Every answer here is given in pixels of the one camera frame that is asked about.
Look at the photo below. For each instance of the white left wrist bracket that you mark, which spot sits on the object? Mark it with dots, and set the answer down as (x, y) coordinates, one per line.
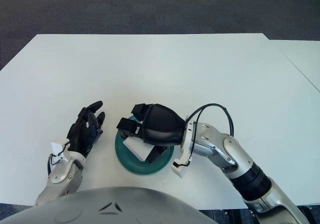
(57, 146)

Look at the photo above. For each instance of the teal green round plate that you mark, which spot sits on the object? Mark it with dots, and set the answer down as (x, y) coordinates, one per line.
(140, 167)

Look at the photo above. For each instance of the grey robot torso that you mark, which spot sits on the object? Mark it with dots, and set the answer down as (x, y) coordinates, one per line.
(105, 206)

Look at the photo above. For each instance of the black table leg base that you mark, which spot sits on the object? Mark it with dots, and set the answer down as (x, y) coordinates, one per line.
(306, 208)

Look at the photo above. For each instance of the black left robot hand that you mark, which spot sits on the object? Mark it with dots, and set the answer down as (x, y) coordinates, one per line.
(78, 136)

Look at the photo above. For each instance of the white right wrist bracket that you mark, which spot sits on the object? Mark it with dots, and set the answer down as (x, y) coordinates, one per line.
(180, 170)

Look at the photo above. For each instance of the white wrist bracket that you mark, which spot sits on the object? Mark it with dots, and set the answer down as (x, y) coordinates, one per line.
(180, 170)
(57, 146)

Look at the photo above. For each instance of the white square charger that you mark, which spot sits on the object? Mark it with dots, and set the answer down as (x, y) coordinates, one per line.
(138, 149)

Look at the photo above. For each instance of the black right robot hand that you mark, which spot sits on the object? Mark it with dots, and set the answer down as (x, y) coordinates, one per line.
(160, 126)

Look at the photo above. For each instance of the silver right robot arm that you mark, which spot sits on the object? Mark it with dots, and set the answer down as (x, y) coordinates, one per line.
(240, 164)

